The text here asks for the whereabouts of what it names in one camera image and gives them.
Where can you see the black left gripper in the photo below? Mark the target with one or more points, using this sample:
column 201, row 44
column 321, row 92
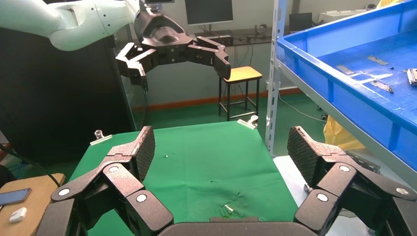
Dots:
column 163, row 35

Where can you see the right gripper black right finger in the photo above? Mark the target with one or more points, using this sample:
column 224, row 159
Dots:
column 338, row 182

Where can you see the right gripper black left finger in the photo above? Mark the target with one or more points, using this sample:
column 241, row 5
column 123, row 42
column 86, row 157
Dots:
column 123, row 182

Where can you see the black desktop box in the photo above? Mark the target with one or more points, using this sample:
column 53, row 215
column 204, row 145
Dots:
column 226, row 39

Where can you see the blue plastic tray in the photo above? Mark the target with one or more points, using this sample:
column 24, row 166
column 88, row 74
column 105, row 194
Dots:
column 358, row 94

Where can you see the yellow plastic bag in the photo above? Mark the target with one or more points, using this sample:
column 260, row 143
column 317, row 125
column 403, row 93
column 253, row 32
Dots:
column 338, row 136

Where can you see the silver binder clip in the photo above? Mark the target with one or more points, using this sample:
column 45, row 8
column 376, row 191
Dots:
column 101, row 140
column 247, row 123

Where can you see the white flat base board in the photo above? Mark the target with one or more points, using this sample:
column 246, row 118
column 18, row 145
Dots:
column 288, row 176

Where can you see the yellow top wooden stool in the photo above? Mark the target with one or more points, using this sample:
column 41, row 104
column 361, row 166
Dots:
column 242, row 73

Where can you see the black computer monitor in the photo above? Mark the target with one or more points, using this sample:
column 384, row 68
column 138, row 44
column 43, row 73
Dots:
column 208, row 11

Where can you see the brown office desk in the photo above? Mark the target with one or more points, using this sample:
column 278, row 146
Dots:
column 244, row 34

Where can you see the green table cloth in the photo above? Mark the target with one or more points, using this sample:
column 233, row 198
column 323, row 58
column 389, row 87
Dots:
column 202, row 156

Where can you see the light wooden side table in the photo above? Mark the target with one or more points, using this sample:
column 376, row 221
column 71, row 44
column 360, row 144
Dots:
column 39, row 195

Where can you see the grey tape strip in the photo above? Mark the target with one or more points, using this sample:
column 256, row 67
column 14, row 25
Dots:
column 378, row 60
column 381, row 86
column 345, row 70

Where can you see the blue smartphone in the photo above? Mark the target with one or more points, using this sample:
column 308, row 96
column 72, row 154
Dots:
column 14, row 197

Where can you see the small white device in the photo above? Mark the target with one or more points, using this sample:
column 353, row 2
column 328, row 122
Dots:
column 18, row 215

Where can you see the silver perforated shield plate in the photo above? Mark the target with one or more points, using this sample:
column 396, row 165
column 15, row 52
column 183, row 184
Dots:
column 413, row 77

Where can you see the small black monitor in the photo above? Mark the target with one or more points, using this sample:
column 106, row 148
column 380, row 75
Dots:
column 300, row 22

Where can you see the white desktop device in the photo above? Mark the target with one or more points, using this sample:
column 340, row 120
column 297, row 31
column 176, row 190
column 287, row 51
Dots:
column 342, row 15

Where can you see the bent grey metal bracket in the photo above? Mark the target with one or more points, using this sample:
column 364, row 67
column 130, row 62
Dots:
column 365, row 163

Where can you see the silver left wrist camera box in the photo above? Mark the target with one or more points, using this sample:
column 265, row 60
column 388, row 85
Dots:
column 158, row 2

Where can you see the grey perforated shelf post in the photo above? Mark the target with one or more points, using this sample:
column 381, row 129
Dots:
column 275, row 81

